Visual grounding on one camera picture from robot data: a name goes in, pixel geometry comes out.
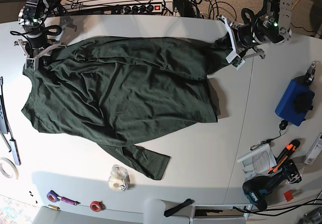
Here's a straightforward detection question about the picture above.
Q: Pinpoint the white tape roll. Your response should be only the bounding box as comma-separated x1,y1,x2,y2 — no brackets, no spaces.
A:
0,158,19,180

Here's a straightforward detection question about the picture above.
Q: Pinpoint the blue plastic box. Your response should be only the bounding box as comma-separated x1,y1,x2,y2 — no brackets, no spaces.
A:
275,76,315,126

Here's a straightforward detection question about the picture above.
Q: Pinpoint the black strap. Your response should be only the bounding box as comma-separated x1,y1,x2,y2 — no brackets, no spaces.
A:
164,198,194,217

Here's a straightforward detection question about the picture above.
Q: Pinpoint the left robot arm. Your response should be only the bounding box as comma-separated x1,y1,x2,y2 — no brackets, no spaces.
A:
217,0,293,69

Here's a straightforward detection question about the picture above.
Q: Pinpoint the orange black utility knife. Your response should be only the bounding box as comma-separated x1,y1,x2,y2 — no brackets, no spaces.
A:
267,139,300,175

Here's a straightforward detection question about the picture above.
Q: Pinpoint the red square sticker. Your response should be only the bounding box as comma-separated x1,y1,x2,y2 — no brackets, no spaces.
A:
283,190,294,202

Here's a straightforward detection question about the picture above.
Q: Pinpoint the metal clamp tool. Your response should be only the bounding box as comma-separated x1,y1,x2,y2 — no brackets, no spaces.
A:
303,61,316,86

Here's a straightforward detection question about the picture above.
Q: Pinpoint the red tape roll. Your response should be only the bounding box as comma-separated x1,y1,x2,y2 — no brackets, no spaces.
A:
90,201,103,212

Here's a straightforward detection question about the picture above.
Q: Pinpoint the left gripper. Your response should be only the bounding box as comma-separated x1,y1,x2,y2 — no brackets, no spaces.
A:
216,15,266,70

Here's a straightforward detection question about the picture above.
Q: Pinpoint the brass small cylinder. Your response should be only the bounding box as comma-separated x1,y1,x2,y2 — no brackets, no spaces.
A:
48,205,60,211

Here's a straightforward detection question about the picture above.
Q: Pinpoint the purple tape roll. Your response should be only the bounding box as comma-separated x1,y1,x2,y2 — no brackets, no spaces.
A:
47,190,60,203

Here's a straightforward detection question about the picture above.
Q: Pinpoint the white paper manual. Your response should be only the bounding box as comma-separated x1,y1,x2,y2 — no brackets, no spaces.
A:
237,143,276,180

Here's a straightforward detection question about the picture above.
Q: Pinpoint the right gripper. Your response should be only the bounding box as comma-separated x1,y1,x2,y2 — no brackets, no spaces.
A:
14,37,67,69

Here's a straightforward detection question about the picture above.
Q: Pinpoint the dark green t-shirt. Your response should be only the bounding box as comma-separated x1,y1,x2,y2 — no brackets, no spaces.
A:
22,37,229,180

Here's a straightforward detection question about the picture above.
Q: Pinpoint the black cordless drill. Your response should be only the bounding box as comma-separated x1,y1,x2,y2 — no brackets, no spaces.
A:
243,160,302,211

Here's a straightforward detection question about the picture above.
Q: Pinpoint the black power strip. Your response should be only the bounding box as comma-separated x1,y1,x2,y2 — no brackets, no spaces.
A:
111,4,163,15

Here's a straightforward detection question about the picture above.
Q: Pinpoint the silver carabiner clip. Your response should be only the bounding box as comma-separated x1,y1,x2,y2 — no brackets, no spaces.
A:
250,139,272,151

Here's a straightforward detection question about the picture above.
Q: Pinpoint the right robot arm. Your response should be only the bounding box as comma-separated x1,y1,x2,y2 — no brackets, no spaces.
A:
10,0,66,70

